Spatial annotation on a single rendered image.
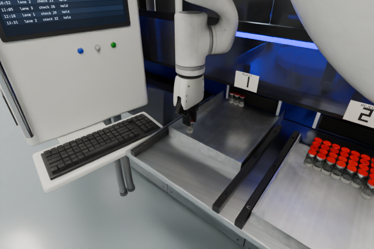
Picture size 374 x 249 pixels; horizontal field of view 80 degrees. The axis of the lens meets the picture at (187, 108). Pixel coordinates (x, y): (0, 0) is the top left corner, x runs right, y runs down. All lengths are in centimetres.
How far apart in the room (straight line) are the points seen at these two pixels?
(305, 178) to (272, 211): 15
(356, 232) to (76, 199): 160
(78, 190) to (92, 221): 30
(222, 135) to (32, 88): 64
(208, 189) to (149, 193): 116
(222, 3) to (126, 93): 61
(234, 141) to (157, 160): 25
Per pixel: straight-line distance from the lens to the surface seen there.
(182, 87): 62
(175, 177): 61
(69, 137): 97
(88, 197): 181
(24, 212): 193
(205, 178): 61
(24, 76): 87
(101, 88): 94
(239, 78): 80
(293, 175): 67
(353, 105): 74
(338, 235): 60
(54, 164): 82
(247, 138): 75
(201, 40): 58
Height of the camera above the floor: 133
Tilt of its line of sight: 31 degrees down
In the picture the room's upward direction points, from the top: straight up
